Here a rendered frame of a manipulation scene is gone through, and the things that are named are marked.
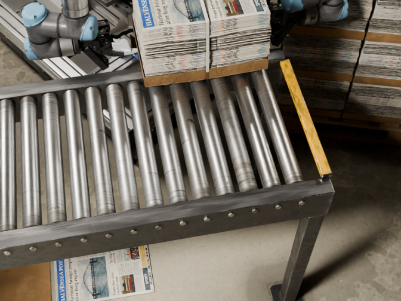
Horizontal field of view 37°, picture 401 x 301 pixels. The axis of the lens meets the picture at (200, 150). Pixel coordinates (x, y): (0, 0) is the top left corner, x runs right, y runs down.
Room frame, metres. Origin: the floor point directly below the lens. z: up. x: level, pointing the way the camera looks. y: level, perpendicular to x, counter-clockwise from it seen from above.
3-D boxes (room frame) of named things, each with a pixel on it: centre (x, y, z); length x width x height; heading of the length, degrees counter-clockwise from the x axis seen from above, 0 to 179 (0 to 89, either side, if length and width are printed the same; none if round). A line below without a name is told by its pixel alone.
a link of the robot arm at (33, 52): (1.35, 0.50, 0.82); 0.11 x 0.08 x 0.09; 100
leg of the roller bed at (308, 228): (0.84, -0.33, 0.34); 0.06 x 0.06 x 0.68; 11
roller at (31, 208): (0.94, 0.48, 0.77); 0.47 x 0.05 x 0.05; 11
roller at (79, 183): (0.97, 0.35, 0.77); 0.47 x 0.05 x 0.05; 11
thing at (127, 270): (0.97, 0.39, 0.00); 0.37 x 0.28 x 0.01; 101
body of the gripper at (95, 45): (1.38, 0.34, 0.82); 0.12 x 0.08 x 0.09; 100
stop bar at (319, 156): (1.08, -0.30, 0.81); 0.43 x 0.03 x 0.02; 11
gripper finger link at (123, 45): (1.35, 0.23, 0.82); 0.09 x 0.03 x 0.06; 73
